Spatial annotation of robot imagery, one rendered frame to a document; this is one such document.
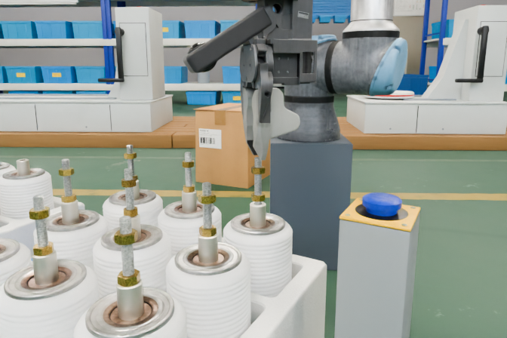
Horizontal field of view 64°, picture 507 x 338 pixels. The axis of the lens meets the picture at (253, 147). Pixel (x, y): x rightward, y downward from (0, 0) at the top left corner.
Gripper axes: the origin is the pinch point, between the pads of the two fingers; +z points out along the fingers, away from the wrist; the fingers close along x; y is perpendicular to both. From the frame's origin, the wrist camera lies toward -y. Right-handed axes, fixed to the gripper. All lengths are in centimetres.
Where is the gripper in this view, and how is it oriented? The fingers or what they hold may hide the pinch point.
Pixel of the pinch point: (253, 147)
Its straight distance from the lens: 54.0
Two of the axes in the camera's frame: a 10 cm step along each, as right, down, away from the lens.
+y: 9.6, -0.5, 2.8
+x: -2.9, -1.9, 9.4
